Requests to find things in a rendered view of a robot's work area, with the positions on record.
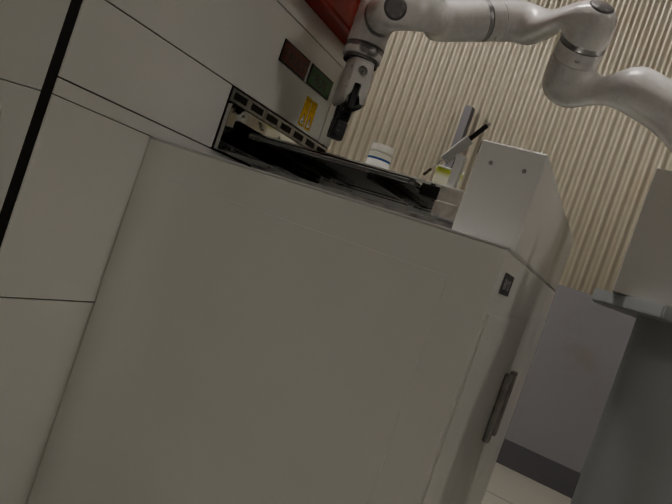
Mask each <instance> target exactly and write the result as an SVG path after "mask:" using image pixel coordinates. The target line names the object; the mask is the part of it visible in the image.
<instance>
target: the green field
mask: <svg viewBox="0 0 672 504"><path fill-rule="evenodd" d="M308 83H310V84H311V85H312V86H313V87H314V88H315V89H317V90H318V91H319V92H320V93H321V94H322V95H324V96H325V97H326V98H327V99H328V96H329V93H330V90H331V87H332V84H333V83H332V82H331V81H329V80H328V79H327V78H326V77H325V76H324V75H323V74H322V73H321V72H320V71H319V70H318V69H317V68H315V67H314V66H313V69H312V71H311V74H310V77H309V80H308Z"/></svg>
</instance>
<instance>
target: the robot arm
mask: <svg viewBox="0 0 672 504"><path fill-rule="evenodd" d="M617 23H618V19H617V14H616V12H615V10H614V8H613V7H612V6H611V5H610V4H608V3H607V2H605V1H602V0H583V1H579V2H576V3H573V4H570V5H567V6H564V7H560V8H557V9H547V8H543V7H541V6H538V5H536V4H534V3H531V2H528V1H523V0H361V1H360V4H359V7H358V10H357V12H356V15H355V18H354V21H353V24H352V27H351V30H350V33H349V36H348V39H347V42H346V45H345V48H344V50H343V54H344V57H343V59H344V61H345V62H347V63H346V65H345V68H344V70H343V73H342V76H341V78H340V81H339V84H338V86H337V89H336V92H335V95H334V99H333V102H332V104H333V106H334V107H335V106H336V109H335V112H334V116H333V119H332V121H331V124H330V127H329V130H328V133H327V137H328V138H331V139H334V140H336V141H342V139H343V136H344V133H345V130H346V127H347V123H348V121H349V119H350V116H351V113H353V112H355V111H358V110H360V109H362V108H363V106H364V103H365V100H366V97H367V93H368V90H369V87H370V83H371V80H372V76H373V72H374V71H376V69H377V67H379V66H380V64H381V61H382V58H383V55H384V52H385V49H386V46H387V43H388V41H389V38H390V36H391V34H392V33H393V32H395V31H418V32H424V34H425V35H426V37H427V38H429V39H430V40H432V41H436V42H512V43H516V44H519V45H533V44H537V43H540V42H543V41H546V40H548V39H550V38H552V37H553V36H555V35H557V34H558V33H560V32H561V36H560V38H559V40H558V42H557V44H556V46H555V49H554V51H553V53H552V55H551V57H550V60H549V62H548V64H547V67H546V69H545V72H544V75H543V79H542V88H543V91H544V94H545V95H546V97H547V98H548V99H549V100H550V101H551V102H553V103H554V104H556V105H558V106H561V107H564V108H577V107H583V106H592V105H601V106H608V107H611V108H614V109H616V110H618V111H620V112H622V113H623V114H625V115H627V116H628V117H630V118H632V119H633V120H635V121H637V122H638V123H640V124H641V125H643V126H645V127H646V128H647V129H649V130H650V131H651V132H652V133H654V134H655V135H656V136H657V137H658V138H659V139H660V140H661V141H662V142H663V143H664V144H665V145H666V147H667V148H668V149H669V150H670V152H671V153H672V80H671V79H670V78H668V77H666V76H665V75H663V74H661V73H659V72H657V71H656V70H654V69H651V68H648V67H643V66H637V67H631V68H628V69H625V70H622V71H620V72H617V73H614V74H612V75H608V76H603V75H600V74H599V73H598V72H597V67H598V65H599V63H600V61H601V59H602V57H603V55H604V54H605V52H606V50H607V48H608V46H609V44H610V42H611V40H612V38H613V36H614V34H615V31H616V28H617ZM345 122H346V123H345Z"/></svg>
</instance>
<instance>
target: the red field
mask: <svg viewBox="0 0 672 504"><path fill-rule="evenodd" d="M281 60H283V61H284V62H285V63H286V64H287V65H288V66H290V67H291V68H292V69H293V70H294V71H295V72H297V73H298V74H299V75H300V76H301V77H303V78H304V77H305V74H306V72H307V69H308V66H309V63H310V62H309V61H308V60H307V59H306V58H305V57H304V56H303V55H301V54H300V53H299V52H298V51H297V50H296V49H295V48H294V47H293V46H292V45H291V44H290V43H289V42H286V45H285V48H284V51H283V54H282V57H281Z"/></svg>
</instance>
